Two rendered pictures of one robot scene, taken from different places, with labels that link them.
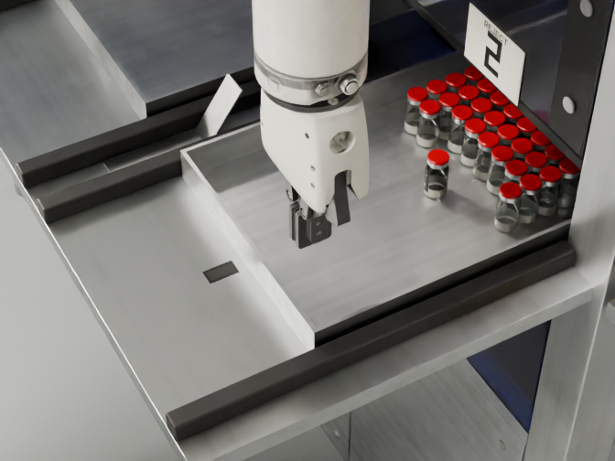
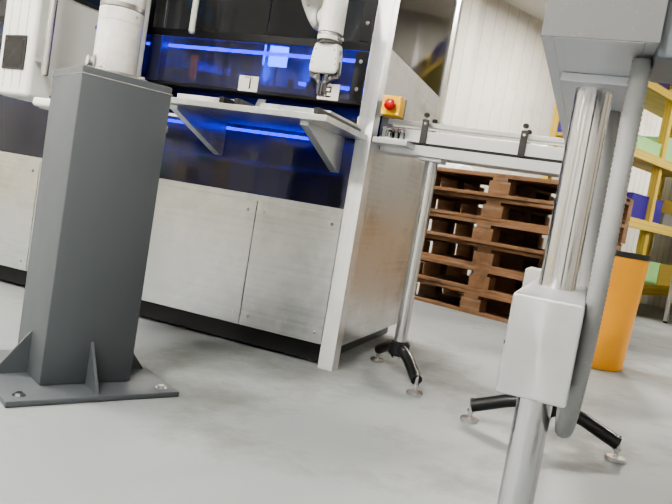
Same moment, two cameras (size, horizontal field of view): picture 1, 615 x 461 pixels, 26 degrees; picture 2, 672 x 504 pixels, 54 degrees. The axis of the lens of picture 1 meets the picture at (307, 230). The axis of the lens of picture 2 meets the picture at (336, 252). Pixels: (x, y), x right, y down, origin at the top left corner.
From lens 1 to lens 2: 204 cm
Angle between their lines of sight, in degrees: 54
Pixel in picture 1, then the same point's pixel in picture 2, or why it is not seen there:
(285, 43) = (335, 22)
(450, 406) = (306, 231)
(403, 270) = not seen: hidden behind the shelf
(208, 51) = not seen: hidden behind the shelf
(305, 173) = (332, 61)
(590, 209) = (365, 113)
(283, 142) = (323, 58)
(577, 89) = (358, 83)
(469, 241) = not seen: hidden behind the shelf
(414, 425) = (284, 259)
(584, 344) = (365, 156)
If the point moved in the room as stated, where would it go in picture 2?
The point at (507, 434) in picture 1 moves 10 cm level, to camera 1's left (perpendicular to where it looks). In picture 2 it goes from (334, 217) to (313, 214)
